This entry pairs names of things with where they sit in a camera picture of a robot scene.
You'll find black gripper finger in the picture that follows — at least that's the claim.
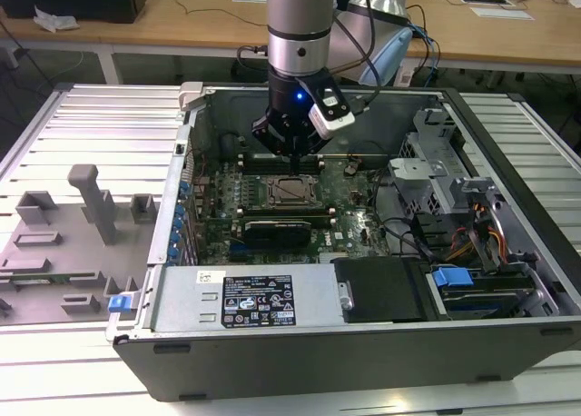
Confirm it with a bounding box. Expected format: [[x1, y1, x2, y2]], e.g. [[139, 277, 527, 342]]
[[295, 136, 329, 176], [251, 112, 297, 176]]

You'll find metal socket cover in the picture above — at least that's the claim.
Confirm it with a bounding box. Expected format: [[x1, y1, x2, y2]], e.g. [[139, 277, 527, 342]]
[[268, 175, 318, 208]]

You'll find silver square CPU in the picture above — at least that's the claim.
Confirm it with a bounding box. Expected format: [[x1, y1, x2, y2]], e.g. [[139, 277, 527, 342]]
[[276, 182, 308, 203]]

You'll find black RAM slot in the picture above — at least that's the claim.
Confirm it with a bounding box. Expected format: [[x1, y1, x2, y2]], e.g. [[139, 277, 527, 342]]
[[238, 205, 331, 217], [240, 154, 320, 166], [235, 213, 335, 228], [240, 163, 320, 175]]

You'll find CPU socket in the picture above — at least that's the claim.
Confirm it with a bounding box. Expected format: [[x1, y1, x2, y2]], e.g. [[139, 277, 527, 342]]
[[265, 173, 320, 210]]

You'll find green motherboard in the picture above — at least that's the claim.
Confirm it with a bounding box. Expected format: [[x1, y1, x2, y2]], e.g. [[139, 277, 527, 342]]
[[192, 154, 396, 265]]

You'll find black graphics card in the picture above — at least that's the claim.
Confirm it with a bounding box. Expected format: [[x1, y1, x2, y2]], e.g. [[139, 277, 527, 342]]
[[231, 218, 315, 253]]

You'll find metal drive cage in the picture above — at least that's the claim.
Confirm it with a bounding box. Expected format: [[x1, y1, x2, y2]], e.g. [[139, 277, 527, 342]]
[[388, 106, 503, 215]]

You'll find wooden desk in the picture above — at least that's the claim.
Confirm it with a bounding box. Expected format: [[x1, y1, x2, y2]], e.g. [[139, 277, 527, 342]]
[[0, 0, 581, 90]]

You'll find black drive bay box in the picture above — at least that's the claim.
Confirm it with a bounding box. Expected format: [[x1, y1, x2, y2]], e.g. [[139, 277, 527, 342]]
[[333, 256, 432, 324]]

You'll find silver power supply box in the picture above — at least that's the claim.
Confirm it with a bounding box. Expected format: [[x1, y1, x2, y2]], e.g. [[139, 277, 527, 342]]
[[152, 263, 346, 333]]

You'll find hard disk in blue carrier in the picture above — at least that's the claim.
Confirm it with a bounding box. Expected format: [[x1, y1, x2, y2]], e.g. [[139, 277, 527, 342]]
[[430, 264, 537, 320]]

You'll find black open PC case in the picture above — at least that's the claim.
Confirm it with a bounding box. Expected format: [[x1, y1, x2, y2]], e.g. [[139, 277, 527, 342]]
[[104, 82, 581, 401]]

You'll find grey parts rack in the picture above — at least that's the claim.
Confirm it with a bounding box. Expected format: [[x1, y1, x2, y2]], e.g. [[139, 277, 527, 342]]
[[0, 163, 160, 326]]

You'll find crumpled white paper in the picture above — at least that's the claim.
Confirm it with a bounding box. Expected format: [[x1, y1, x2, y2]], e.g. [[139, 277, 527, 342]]
[[34, 5, 81, 34]]

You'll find green RAM stick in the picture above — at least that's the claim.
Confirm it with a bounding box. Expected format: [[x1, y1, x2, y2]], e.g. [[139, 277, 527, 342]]
[[11, 274, 72, 284]]

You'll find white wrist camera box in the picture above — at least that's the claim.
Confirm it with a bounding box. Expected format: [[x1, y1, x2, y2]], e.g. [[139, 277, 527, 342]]
[[295, 73, 364, 141]]

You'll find black wire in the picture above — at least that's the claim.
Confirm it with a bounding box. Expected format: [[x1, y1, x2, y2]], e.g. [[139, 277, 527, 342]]
[[370, 170, 437, 259]]

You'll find grey case release handle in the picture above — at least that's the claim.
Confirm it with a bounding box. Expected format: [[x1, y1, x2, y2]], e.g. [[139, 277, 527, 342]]
[[178, 82, 203, 113]]

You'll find black camera cable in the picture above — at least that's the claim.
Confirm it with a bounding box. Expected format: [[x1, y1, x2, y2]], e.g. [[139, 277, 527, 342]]
[[333, 0, 383, 115]]

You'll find blue cable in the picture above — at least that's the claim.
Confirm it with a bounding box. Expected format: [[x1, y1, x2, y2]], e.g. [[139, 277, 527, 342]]
[[408, 23, 442, 89]]

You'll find orange yellow wire bundle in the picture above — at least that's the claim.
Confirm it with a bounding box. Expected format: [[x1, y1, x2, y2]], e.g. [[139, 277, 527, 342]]
[[447, 202, 508, 263]]

